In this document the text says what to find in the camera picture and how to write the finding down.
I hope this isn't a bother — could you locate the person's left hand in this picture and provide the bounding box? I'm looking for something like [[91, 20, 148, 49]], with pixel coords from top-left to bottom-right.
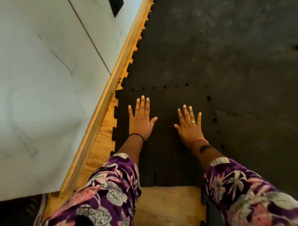
[[128, 95, 158, 141]]

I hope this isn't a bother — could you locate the person's right hand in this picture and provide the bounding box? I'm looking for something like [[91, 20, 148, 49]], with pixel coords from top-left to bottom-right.
[[174, 104, 205, 148]]

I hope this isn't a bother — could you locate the purple floral right sleeve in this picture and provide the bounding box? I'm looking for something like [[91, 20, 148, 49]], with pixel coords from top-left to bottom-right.
[[203, 156, 298, 226]]

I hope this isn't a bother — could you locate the black flat panel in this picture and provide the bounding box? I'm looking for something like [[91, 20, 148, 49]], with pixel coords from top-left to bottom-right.
[[108, 0, 124, 18]]

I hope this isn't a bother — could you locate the black interlocking foam mat tile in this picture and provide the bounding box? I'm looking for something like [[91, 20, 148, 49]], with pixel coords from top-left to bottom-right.
[[206, 86, 298, 201], [110, 87, 221, 188], [121, 0, 298, 92]]

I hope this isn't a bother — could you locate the red beaded bracelet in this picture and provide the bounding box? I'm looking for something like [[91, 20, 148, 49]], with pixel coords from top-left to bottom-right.
[[190, 138, 209, 149]]

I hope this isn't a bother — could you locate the purple floral left sleeve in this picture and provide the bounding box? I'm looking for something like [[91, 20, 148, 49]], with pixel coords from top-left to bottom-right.
[[40, 152, 142, 226]]

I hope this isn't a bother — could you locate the person's right forearm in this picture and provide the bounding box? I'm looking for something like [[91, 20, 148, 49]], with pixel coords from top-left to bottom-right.
[[191, 140, 227, 171]]

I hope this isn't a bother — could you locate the black wrist band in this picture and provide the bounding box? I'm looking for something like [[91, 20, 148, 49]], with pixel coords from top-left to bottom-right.
[[128, 133, 145, 142]]

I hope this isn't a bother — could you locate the person's left forearm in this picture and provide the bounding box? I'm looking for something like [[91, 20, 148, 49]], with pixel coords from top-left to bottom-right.
[[116, 136, 145, 168]]

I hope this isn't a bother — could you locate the purple floral sleeve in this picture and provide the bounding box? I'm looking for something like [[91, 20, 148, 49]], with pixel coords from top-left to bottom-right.
[[203, 156, 298, 226], [40, 152, 142, 226]]

